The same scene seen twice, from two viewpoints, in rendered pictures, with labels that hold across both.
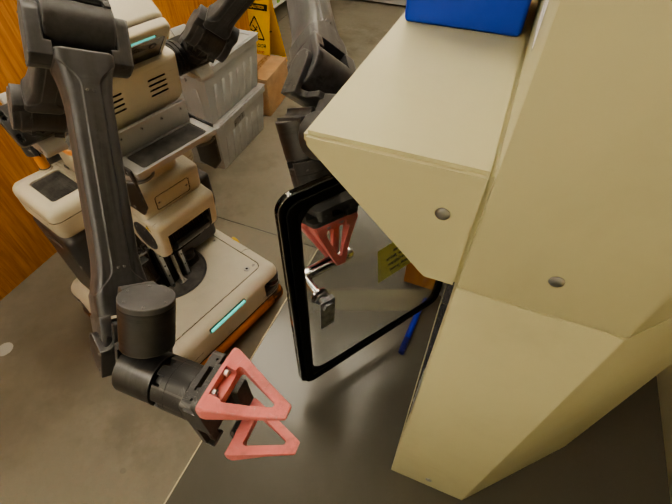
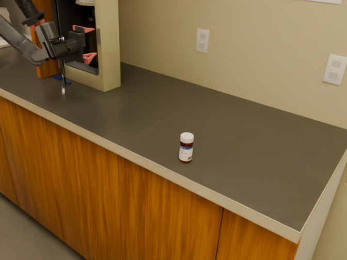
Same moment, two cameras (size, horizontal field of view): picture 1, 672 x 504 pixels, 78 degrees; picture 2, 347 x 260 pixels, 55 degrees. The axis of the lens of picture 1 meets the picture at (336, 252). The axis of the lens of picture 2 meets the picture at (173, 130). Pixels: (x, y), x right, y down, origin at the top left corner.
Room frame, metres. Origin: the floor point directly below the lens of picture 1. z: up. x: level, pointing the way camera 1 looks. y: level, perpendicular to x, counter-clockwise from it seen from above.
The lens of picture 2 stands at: (-0.48, 1.26, 1.56)
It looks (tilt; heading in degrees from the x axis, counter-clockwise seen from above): 29 degrees down; 283
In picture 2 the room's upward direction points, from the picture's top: 3 degrees clockwise
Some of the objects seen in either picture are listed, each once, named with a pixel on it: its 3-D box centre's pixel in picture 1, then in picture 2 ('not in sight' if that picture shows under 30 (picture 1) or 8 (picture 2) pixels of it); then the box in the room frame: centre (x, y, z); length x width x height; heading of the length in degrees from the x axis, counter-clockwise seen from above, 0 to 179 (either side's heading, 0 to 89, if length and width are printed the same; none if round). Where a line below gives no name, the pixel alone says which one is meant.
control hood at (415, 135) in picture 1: (439, 103); not in sight; (0.35, -0.09, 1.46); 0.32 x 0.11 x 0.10; 158
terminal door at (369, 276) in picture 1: (382, 265); (57, 35); (0.38, -0.07, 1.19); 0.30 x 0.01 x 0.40; 124
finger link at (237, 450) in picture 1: (257, 428); (86, 52); (0.16, 0.09, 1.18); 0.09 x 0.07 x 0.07; 69
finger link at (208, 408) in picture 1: (246, 401); (84, 34); (0.16, 0.09, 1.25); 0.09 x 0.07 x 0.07; 69
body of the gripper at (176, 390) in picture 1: (194, 391); (71, 47); (0.19, 0.15, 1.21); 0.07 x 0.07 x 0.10; 69
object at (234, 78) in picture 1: (209, 73); not in sight; (2.50, 0.77, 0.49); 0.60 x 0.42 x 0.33; 158
